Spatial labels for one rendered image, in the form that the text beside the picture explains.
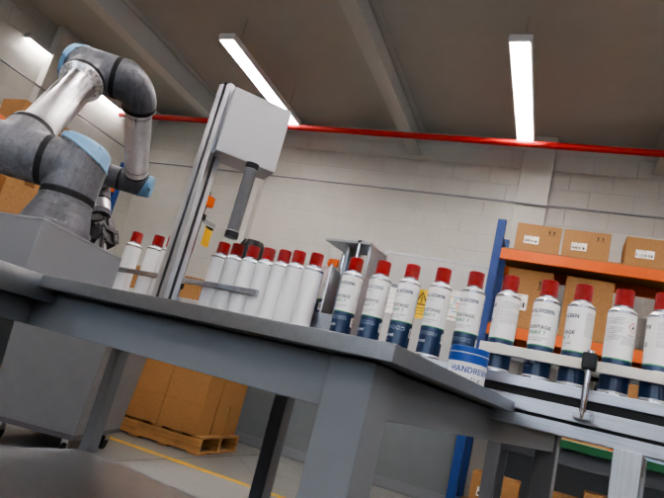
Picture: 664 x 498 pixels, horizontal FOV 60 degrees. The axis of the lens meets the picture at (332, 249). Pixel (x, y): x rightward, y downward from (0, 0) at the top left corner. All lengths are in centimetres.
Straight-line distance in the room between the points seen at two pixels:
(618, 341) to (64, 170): 116
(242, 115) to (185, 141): 629
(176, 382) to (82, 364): 148
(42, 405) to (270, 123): 266
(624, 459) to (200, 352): 65
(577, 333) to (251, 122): 97
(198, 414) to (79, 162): 381
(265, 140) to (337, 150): 523
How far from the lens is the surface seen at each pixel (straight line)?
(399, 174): 647
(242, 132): 160
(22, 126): 145
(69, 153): 138
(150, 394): 521
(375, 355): 62
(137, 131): 182
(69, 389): 381
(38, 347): 390
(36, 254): 122
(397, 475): 587
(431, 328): 127
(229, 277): 159
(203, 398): 499
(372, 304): 134
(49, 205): 134
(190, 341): 82
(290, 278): 146
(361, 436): 65
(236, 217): 152
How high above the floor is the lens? 77
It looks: 13 degrees up
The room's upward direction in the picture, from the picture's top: 14 degrees clockwise
